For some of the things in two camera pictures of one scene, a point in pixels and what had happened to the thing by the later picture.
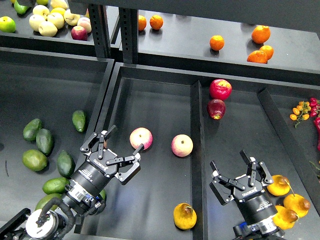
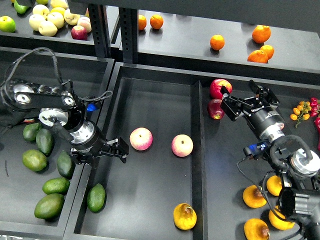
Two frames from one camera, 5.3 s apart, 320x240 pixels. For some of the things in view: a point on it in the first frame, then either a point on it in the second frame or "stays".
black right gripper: [255, 204] → [266, 121]
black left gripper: [93, 176] → [89, 142]
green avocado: [55, 185] stays
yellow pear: [184, 216] stays
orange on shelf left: [156, 22] stays
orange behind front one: [268, 50] stays
